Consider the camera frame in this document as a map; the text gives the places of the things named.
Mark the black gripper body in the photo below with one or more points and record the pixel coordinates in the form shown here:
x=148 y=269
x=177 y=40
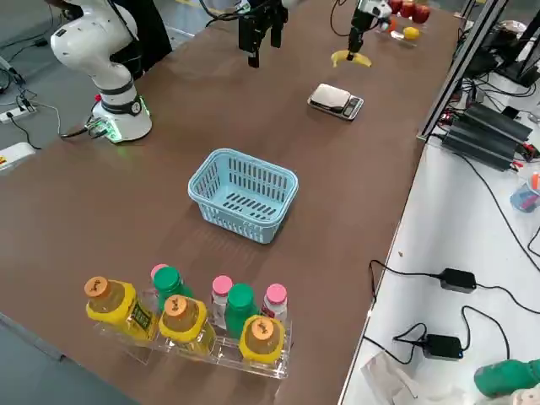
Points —
x=362 y=21
x=270 y=10

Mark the yellow banana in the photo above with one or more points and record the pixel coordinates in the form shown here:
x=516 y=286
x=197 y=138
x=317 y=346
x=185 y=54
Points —
x=365 y=60

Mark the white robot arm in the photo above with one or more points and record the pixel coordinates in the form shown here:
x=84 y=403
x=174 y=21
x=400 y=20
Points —
x=373 y=8
x=114 y=80

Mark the silver kitchen scale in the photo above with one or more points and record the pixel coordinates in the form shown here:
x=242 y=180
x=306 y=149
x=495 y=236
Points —
x=331 y=97

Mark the blue plastic basket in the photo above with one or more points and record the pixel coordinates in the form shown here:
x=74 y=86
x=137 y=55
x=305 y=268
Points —
x=236 y=162

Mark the red apple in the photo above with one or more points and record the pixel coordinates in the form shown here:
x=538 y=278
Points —
x=396 y=5
x=422 y=13
x=408 y=8

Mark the yellow lemon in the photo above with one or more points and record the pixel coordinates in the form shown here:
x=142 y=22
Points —
x=411 y=33

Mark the clear acrylic fruit stand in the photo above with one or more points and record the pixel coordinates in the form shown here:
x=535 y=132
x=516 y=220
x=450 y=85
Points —
x=415 y=42

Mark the person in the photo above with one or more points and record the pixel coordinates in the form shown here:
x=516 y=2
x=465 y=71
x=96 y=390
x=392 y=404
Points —
x=152 y=38

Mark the plate of snacks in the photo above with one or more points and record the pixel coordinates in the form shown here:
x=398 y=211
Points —
x=512 y=28

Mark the black power supply box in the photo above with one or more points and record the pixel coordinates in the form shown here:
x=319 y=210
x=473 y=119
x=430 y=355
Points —
x=481 y=147
x=498 y=122

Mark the black phone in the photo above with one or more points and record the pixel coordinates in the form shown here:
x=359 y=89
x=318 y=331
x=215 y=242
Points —
x=511 y=112

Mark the clear cup with pens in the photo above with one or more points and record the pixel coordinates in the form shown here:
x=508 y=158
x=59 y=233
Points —
x=525 y=196

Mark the white power strip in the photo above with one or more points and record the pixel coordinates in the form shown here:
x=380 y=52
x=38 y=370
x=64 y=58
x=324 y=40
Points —
x=17 y=115

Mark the white bottle pink cap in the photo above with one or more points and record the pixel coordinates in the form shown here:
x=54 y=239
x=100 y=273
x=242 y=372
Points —
x=275 y=297
x=221 y=289
x=158 y=271

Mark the green bottle green cap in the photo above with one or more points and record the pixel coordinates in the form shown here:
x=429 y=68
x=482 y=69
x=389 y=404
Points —
x=171 y=282
x=241 y=304

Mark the black power adapter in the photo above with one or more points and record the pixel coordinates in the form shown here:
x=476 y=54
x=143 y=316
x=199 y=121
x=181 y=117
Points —
x=443 y=347
x=457 y=280

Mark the white box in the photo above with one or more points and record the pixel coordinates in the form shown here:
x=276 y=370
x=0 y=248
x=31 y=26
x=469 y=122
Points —
x=14 y=156

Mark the yellow bottle orange cap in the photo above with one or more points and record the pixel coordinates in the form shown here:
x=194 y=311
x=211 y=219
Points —
x=260 y=339
x=118 y=308
x=185 y=325

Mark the clear acrylic bottle rack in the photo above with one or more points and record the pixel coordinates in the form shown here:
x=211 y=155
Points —
x=270 y=369

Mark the clear plastic bag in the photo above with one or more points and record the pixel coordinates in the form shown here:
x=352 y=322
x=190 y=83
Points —
x=388 y=375

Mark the green plastic bottle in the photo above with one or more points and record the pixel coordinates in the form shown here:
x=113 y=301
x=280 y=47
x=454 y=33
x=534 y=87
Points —
x=506 y=377

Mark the aluminium frame post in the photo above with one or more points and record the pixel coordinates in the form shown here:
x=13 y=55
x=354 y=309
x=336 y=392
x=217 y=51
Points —
x=460 y=67

